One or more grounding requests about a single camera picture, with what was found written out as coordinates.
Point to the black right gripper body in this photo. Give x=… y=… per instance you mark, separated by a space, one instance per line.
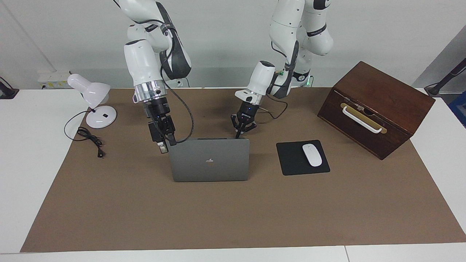
x=159 y=107

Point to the slim black right gripper finger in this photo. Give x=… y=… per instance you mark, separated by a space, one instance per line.
x=170 y=129

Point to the blocky black right gripper finger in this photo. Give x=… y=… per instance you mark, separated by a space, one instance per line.
x=156 y=131

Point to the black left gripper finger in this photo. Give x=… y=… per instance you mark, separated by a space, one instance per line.
x=235 y=122
x=250 y=127

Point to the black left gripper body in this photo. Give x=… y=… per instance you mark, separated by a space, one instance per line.
x=247 y=113

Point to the grey laptop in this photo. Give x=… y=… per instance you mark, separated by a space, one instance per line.
x=209 y=162

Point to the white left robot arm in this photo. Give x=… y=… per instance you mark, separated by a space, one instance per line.
x=291 y=32

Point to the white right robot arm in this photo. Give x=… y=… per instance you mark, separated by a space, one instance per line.
x=140 y=62

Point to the black mouse pad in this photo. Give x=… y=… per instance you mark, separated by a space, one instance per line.
x=291 y=160

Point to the white desk lamp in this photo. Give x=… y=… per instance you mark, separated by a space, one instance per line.
x=94 y=92

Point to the white computer mouse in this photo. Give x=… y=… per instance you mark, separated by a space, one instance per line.
x=312 y=155

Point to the brown table mat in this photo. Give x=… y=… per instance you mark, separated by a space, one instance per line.
x=233 y=211

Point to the white power strip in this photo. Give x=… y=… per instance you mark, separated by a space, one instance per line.
x=54 y=79

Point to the dark wooden box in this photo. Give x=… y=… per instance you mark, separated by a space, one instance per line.
x=386 y=94

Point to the black stand foot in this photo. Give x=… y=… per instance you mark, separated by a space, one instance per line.
x=8 y=92

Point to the black stand leg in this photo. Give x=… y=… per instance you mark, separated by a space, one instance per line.
x=446 y=78

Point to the blue crate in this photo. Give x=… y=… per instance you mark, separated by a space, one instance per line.
x=459 y=109

